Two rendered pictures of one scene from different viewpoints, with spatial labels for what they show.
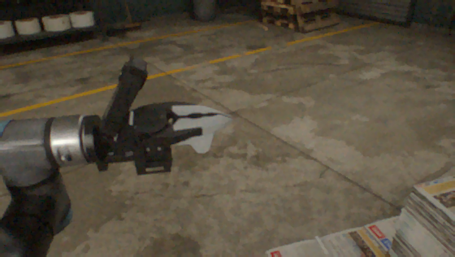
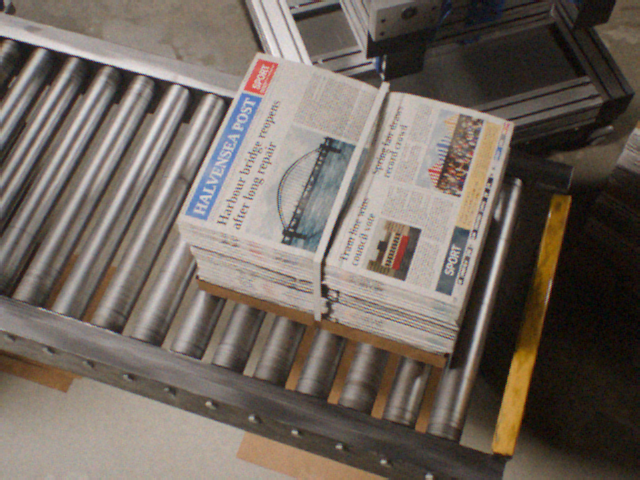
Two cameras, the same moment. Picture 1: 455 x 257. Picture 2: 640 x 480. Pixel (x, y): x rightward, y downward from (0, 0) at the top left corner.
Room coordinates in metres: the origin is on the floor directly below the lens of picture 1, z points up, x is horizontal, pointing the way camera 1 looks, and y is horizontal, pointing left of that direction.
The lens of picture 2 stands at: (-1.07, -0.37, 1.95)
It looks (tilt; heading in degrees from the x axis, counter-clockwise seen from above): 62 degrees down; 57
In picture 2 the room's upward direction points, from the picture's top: straight up
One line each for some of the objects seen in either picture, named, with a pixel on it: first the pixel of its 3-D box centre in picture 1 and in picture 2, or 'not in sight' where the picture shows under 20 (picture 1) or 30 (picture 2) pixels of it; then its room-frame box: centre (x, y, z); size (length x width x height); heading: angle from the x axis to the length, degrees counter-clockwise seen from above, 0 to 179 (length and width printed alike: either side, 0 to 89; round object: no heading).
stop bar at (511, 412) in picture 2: not in sight; (534, 316); (-0.55, -0.14, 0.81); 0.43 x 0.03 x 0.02; 38
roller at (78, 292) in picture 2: not in sight; (126, 198); (-0.96, 0.39, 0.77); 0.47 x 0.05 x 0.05; 38
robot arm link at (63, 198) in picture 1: (38, 206); not in sight; (0.37, 0.31, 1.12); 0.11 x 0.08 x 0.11; 11
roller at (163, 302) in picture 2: not in sight; (201, 220); (-0.87, 0.29, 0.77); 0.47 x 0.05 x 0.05; 38
